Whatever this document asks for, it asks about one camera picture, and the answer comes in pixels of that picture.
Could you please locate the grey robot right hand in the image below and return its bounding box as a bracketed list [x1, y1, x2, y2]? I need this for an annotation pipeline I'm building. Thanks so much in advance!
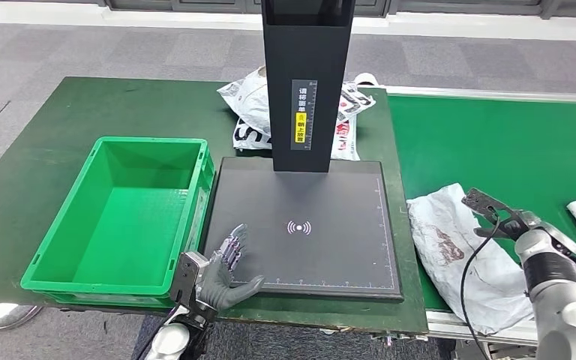
[474, 211, 576, 258]

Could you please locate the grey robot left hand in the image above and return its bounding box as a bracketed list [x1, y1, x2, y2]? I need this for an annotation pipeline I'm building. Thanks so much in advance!
[203, 223, 266, 311]

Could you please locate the green conveyor belt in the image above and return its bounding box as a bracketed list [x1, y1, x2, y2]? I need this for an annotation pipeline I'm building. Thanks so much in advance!
[385, 85, 576, 349]

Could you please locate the black inbound scanner machine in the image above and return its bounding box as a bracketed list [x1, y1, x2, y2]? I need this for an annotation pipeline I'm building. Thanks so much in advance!
[203, 0, 404, 302]

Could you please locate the green plastic crate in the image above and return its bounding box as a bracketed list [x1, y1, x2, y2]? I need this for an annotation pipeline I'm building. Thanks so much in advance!
[20, 136, 216, 308]

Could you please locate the white printed plastic bag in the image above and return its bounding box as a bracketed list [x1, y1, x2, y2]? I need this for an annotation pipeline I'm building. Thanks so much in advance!
[217, 67, 380, 161]

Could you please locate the black and yellow label strip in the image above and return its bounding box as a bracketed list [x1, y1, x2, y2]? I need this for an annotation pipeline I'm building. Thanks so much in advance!
[290, 79, 318, 151]

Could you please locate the metal barrier stanchion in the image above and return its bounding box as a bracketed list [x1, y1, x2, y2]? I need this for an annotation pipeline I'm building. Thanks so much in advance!
[0, 300, 43, 332]

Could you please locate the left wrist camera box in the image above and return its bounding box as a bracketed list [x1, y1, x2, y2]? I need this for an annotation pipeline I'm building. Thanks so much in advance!
[169, 251, 209, 309]

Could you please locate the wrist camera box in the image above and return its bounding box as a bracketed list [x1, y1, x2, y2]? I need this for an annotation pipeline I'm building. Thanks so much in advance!
[169, 251, 209, 309]
[460, 187, 512, 222]

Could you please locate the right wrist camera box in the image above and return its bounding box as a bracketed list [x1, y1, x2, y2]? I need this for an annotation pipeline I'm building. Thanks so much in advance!
[460, 187, 512, 222]

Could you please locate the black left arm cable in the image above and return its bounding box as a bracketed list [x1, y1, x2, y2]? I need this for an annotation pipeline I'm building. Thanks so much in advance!
[133, 305, 182, 360]

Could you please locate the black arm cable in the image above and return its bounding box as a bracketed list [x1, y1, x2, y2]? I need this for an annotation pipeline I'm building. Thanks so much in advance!
[133, 305, 182, 360]
[459, 216, 500, 360]

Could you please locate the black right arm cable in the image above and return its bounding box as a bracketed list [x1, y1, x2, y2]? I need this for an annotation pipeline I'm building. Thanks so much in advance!
[459, 216, 500, 360]

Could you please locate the dark window frame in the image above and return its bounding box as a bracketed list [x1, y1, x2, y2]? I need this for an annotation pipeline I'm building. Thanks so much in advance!
[0, 0, 576, 20]

